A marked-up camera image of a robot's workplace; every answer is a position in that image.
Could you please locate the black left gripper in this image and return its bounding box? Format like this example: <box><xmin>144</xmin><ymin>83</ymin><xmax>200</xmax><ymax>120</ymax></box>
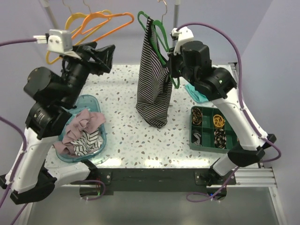
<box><xmin>63</xmin><ymin>41</ymin><xmax>117</xmax><ymax>106</ymax></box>

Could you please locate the black white striped tank top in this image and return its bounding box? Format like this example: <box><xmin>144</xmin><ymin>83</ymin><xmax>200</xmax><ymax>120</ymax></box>
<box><xmin>136</xmin><ymin>17</ymin><xmax>172</xmax><ymax>128</ymax></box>

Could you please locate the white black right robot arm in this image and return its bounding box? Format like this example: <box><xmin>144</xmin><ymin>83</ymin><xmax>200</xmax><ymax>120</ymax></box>
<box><xmin>169</xmin><ymin>40</ymin><xmax>276</xmax><ymax>184</ymax></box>

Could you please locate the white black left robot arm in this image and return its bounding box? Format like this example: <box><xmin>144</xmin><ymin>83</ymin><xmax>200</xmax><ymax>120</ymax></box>
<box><xmin>0</xmin><ymin>42</ymin><xmax>115</xmax><ymax>205</ymax></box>

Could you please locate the orange plastic hanger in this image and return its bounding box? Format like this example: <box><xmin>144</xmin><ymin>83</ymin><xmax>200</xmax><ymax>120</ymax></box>
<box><xmin>70</xmin><ymin>0</ymin><xmax>135</xmax><ymax>46</ymax></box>

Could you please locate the yellow plastic hanger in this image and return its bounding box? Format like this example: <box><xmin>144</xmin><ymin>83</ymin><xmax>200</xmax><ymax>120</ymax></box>
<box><xmin>45</xmin><ymin>0</ymin><xmax>113</xmax><ymax>65</ymax></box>

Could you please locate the teal folded cloth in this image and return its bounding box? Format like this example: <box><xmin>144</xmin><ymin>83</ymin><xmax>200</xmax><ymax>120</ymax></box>
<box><xmin>185</xmin><ymin>84</ymin><xmax>208</xmax><ymax>104</ymax></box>

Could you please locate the translucent teal laundry basket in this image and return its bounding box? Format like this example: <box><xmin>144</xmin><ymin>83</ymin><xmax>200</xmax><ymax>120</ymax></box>
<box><xmin>53</xmin><ymin>95</ymin><xmax>106</xmax><ymax>163</ymax></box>

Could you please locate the brown leopard rolled tie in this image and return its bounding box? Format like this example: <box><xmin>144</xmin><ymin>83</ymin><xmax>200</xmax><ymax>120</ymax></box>
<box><xmin>192</xmin><ymin>108</ymin><xmax>203</xmax><ymax>126</ymax></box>

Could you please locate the mauve pink garment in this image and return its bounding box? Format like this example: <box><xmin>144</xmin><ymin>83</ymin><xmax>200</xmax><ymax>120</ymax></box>
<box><xmin>53</xmin><ymin>109</ymin><xmax>106</xmax><ymax>157</ymax></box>

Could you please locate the yellow patterned rolled tie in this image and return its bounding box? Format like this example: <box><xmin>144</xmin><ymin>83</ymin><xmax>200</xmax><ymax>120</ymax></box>
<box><xmin>213</xmin><ymin>114</ymin><xmax>225</xmax><ymax>128</ymax></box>

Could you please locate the green compartment tray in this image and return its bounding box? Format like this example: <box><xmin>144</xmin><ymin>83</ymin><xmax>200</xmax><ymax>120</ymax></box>
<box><xmin>189</xmin><ymin>106</ymin><xmax>239</xmax><ymax>154</ymax></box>

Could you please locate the black cream floral rolled tie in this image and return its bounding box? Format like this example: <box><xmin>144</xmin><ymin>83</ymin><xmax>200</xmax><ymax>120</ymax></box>
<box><xmin>214</xmin><ymin>129</ymin><xmax>226</xmax><ymax>149</ymax></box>

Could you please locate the black white zigzag garment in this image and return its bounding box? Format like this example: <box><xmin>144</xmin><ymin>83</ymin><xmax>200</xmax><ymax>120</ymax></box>
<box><xmin>71</xmin><ymin>130</ymin><xmax>103</xmax><ymax>157</ymax></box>

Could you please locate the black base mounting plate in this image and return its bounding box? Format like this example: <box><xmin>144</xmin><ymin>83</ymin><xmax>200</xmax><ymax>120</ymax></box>
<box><xmin>70</xmin><ymin>167</ymin><xmax>237</xmax><ymax>196</ymax></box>

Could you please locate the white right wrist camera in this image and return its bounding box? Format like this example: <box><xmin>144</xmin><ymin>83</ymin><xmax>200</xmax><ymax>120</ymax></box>
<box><xmin>171</xmin><ymin>26</ymin><xmax>194</xmax><ymax>51</ymax></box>

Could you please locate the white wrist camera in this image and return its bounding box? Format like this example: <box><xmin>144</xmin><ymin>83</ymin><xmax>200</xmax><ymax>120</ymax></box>
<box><xmin>33</xmin><ymin>29</ymin><xmax>73</xmax><ymax>53</ymax></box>
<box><xmin>171</xmin><ymin>26</ymin><xmax>194</xmax><ymax>51</ymax></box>

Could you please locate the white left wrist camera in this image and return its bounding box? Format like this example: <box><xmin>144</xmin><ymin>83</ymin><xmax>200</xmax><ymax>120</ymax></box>
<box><xmin>33</xmin><ymin>29</ymin><xmax>73</xmax><ymax>53</ymax></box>

